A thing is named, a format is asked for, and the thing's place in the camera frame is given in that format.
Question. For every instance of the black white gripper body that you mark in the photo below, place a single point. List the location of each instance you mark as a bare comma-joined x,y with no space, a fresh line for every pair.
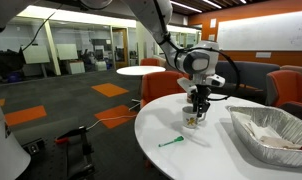
202,89

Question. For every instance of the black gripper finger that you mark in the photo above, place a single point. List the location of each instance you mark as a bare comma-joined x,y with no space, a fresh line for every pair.
203,107
195,105

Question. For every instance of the white mug with yellow print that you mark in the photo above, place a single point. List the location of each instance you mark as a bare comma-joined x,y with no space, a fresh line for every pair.
190,118

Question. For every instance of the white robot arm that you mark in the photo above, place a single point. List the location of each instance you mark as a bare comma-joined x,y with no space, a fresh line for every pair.
199,61

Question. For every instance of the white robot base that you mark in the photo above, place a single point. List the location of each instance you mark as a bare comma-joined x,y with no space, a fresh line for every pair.
13,158

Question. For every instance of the green marker pen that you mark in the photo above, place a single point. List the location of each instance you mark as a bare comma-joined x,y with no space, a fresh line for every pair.
178,139

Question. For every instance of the orange chair behind table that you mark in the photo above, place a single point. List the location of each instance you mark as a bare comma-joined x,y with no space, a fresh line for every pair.
159,84

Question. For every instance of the dark grey sofa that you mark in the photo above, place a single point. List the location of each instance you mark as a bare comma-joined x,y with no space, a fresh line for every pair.
252,79

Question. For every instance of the orange chair beside small table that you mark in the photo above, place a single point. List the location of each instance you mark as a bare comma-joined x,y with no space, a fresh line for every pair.
149,62

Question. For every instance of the small round white table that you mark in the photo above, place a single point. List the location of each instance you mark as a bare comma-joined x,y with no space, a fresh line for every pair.
139,70

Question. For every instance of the white paper in tray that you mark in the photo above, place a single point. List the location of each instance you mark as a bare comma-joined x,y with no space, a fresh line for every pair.
268,136

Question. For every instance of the aluminium foil tray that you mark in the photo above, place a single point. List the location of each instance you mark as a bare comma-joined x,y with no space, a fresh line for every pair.
286,125

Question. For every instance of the orange chair right of table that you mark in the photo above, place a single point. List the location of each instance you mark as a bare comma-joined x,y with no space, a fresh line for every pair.
284,91

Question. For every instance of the wall whiteboard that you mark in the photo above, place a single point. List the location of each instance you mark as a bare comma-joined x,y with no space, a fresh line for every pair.
280,32

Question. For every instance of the black clamp orange handle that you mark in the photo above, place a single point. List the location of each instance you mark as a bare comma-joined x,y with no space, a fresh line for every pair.
80,131

